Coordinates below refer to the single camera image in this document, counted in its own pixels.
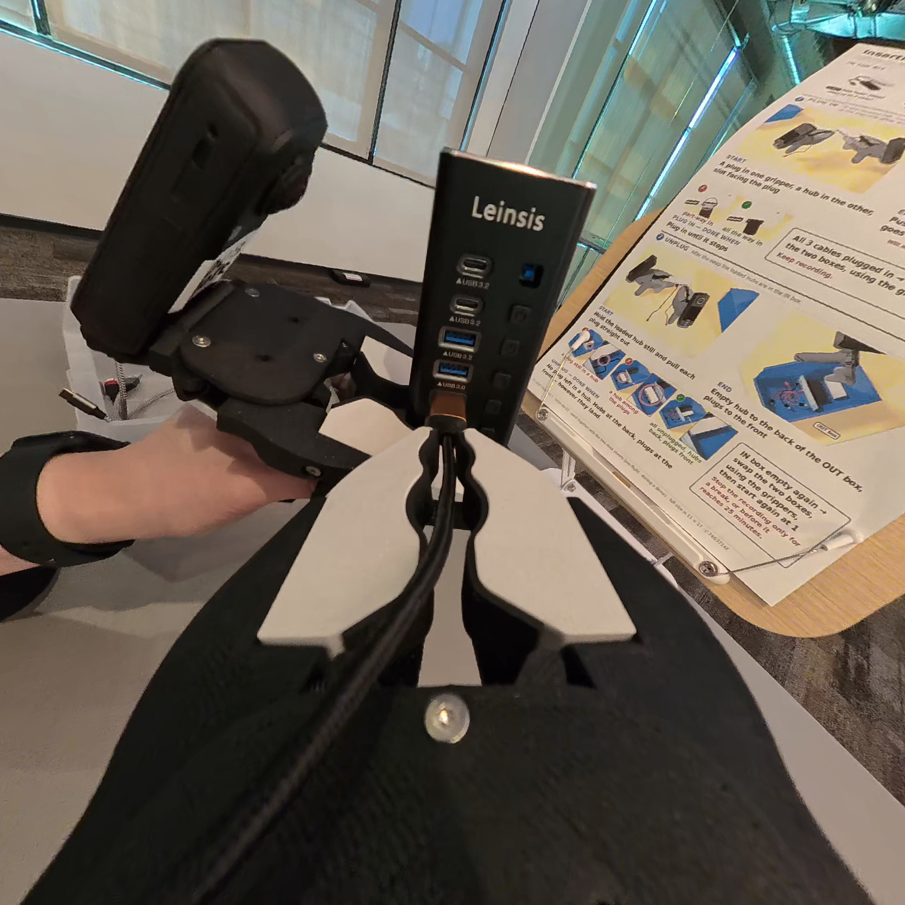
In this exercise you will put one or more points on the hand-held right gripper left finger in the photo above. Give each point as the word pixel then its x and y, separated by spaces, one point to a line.
pixel 339 565

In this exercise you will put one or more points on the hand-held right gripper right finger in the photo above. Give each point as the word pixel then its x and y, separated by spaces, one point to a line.
pixel 551 565

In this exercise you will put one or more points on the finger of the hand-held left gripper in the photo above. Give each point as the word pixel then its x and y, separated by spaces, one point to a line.
pixel 367 424

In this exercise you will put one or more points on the clear plastic bin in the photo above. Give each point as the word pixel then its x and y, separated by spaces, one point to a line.
pixel 212 555

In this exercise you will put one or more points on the black usb hub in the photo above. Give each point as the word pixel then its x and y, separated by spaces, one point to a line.
pixel 495 247

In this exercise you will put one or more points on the person's left hand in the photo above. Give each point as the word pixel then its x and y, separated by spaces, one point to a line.
pixel 177 481

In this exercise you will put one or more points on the large window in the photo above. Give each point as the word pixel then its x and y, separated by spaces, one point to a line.
pixel 212 56

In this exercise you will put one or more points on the small black floor box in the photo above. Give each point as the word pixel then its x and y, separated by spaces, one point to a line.
pixel 350 278

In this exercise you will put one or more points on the wooden display board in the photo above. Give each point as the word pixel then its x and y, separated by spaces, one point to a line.
pixel 813 608

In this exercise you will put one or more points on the printed instruction sheet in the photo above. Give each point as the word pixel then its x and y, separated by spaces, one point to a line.
pixel 742 283

